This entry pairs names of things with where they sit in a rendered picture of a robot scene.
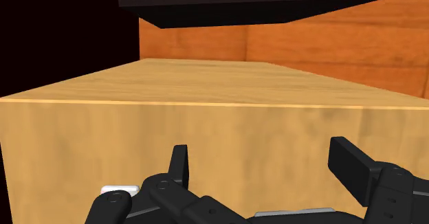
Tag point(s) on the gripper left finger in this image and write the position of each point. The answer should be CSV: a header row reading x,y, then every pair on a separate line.
x,y
167,191

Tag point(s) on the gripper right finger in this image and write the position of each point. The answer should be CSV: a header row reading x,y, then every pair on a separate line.
x,y
385,186

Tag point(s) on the light wooden cabinet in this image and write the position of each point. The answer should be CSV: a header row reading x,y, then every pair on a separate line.
x,y
214,139

